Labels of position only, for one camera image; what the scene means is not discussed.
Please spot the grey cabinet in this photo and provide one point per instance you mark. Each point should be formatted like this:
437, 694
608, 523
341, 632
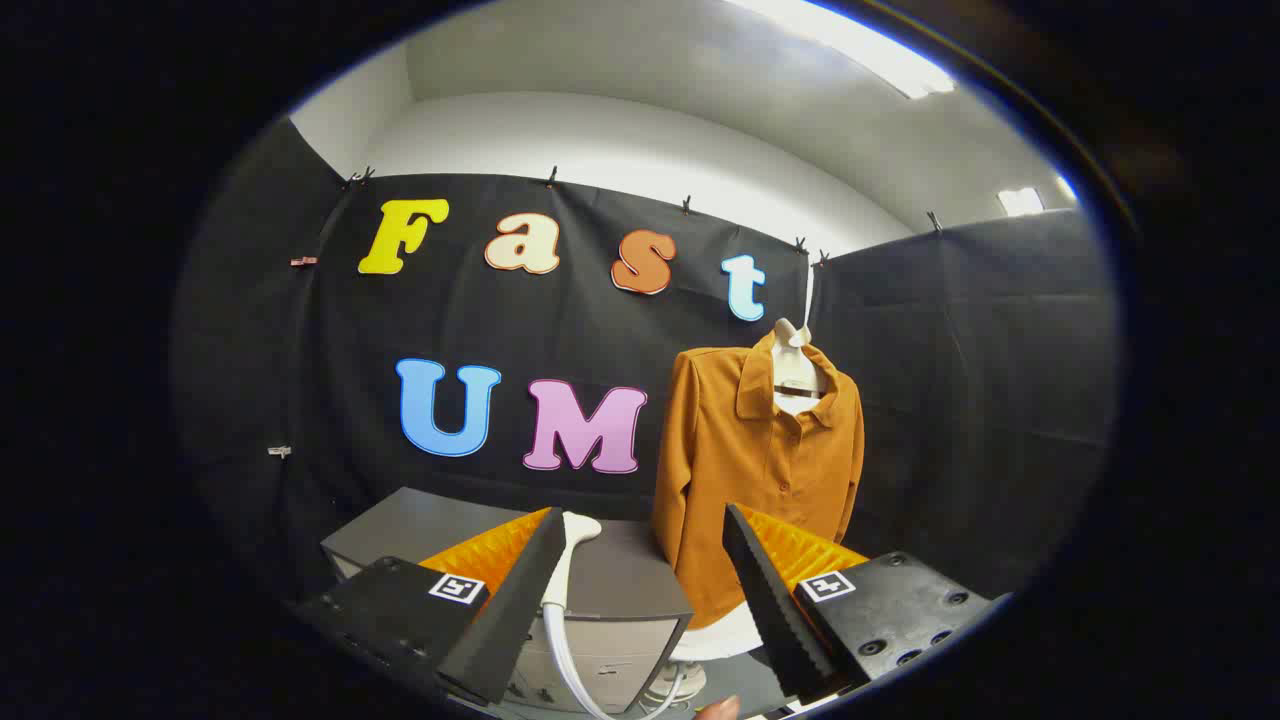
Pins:
400, 530

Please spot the long ceiling light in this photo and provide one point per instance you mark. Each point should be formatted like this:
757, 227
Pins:
850, 45

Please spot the row of black cloth clips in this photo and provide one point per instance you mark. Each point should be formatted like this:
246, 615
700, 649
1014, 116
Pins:
551, 177

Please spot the white garment steamer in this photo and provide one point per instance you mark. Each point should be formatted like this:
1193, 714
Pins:
562, 580

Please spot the small ceiling light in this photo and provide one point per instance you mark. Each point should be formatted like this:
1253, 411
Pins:
1020, 201

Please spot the orange button shirt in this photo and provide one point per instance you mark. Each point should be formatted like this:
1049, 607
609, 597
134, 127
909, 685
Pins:
740, 470

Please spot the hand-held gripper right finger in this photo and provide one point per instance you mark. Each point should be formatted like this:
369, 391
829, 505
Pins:
770, 600

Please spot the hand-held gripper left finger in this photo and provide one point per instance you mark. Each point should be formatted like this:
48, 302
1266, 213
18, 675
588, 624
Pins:
520, 600

